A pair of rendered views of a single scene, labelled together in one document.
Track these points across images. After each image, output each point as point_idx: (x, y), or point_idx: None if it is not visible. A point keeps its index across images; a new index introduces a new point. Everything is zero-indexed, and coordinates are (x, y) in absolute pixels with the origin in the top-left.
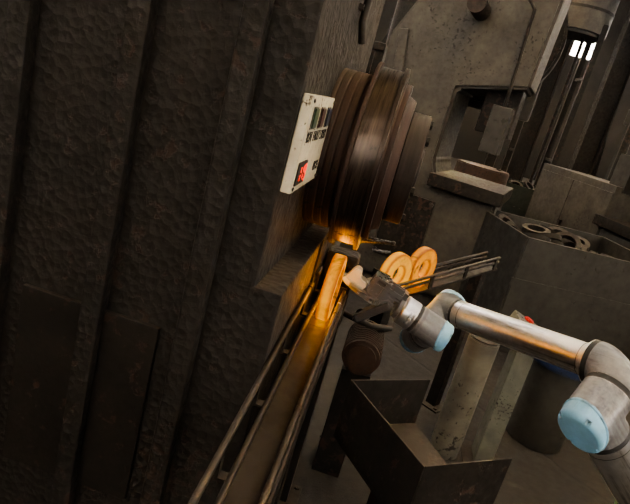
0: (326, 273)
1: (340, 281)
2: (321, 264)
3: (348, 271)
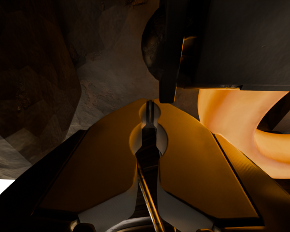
0: (55, 23)
1: (260, 120)
2: (104, 49)
3: (34, 120)
